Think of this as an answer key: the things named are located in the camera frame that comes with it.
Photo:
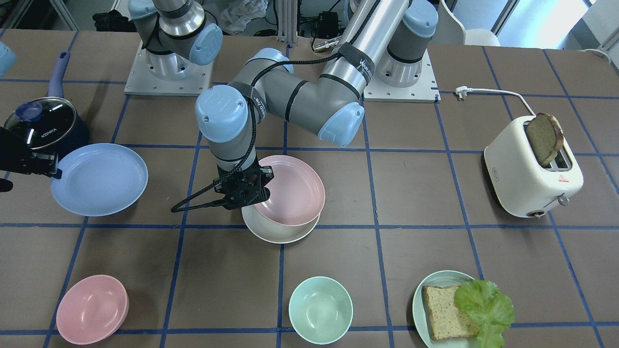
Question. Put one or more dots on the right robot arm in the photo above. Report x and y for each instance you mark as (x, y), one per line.
(175, 26)

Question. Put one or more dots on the dark blue pot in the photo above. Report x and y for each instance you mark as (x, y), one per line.
(55, 89)

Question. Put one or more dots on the glass pot lid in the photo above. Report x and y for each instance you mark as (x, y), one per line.
(48, 122)

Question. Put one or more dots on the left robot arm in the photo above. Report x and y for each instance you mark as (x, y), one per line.
(385, 41)

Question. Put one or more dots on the blue plate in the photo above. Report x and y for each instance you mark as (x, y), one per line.
(99, 180)

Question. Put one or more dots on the pink bowl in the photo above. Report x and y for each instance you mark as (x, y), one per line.
(92, 310)

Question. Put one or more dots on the cream plate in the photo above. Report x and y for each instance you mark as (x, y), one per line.
(273, 232)

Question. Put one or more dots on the pink plate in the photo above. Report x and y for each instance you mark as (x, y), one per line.
(297, 194)

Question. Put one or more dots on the white toaster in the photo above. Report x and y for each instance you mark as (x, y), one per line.
(524, 188)

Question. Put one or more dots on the lettuce leaf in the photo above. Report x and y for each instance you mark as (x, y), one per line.
(484, 303)

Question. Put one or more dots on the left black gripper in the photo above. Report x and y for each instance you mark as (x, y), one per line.
(265, 175)

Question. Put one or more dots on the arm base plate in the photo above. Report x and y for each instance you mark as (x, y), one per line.
(411, 87)
(166, 75)

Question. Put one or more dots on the aluminium frame post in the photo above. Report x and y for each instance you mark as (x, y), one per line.
(287, 21)

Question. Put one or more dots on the green bowl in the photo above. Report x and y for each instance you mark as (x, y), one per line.
(320, 310)

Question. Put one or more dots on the bread slice on plate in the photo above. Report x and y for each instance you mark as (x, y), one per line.
(446, 320)

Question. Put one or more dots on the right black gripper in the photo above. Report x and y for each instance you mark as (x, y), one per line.
(18, 155)

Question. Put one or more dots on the bread slice in toaster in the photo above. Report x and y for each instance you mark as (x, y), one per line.
(545, 136)

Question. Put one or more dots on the green plate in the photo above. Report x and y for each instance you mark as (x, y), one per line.
(420, 313)

